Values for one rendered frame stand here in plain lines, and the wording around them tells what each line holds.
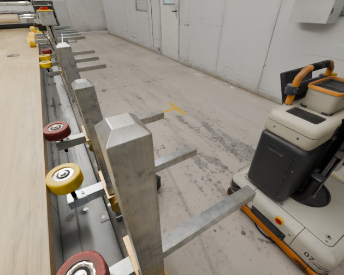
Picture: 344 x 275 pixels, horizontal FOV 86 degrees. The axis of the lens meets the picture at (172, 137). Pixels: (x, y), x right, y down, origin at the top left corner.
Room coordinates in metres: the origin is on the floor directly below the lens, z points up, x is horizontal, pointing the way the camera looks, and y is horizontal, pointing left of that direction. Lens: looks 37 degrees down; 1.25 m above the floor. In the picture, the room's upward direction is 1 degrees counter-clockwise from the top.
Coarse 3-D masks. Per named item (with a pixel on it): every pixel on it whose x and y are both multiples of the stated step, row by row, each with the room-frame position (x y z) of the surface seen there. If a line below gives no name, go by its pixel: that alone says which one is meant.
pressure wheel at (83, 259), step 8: (72, 256) 0.13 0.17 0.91; (80, 256) 0.13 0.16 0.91; (88, 256) 0.13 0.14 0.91; (96, 256) 0.13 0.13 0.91; (64, 264) 0.12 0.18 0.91; (72, 264) 0.12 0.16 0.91; (80, 264) 0.12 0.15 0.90; (88, 264) 0.12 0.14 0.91; (96, 264) 0.12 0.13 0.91; (104, 264) 0.12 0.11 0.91; (64, 272) 0.11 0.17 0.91; (72, 272) 0.11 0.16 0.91; (80, 272) 0.11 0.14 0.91; (88, 272) 0.11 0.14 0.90; (96, 272) 0.11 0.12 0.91; (104, 272) 0.11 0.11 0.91
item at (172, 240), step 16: (240, 192) 0.30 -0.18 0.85; (256, 192) 0.30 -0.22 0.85; (208, 208) 0.25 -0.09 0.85; (224, 208) 0.25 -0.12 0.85; (192, 224) 0.21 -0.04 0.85; (208, 224) 0.22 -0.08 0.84; (176, 240) 0.18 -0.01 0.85; (128, 256) 0.15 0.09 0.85; (112, 272) 0.12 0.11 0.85; (128, 272) 0.12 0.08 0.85
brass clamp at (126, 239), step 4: (124, 240) 0.18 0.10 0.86; (128, 240) 0.18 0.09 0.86; (124, 244) 0.17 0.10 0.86; (128, 244) 0.17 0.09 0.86; (128, 248) 0.16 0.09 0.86; (128, 252) 0.15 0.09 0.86; (132, 252) 0.15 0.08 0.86; (132, 256) 0.15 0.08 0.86; (132, 260) 0.14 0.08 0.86; (132, 264) 0.13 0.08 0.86; (136, 264) 0.13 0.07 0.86; (136, 268) 0.13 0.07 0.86; (164, 268) 0.13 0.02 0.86; (136, 272) 0.12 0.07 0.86
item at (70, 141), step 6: (150, 114) 0.72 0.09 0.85; (156, 114) 0.72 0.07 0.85; (162, 114) 0.72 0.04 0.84; (144, 120) 0.68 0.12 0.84; (150, 120) 0.69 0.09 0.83; (156, 120) 0.71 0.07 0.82; (66, 138) 0.54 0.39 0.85; (72, 138) 0.54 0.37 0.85; (78, 138) 0.55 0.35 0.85; (84, 138) 0.56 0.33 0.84; (60, 144) 0.51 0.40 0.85; (66, 144) 0.52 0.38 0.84; (72, 144) 0.53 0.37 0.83; (78, 144) 0.54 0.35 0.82; (60, 150) 0.51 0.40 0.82
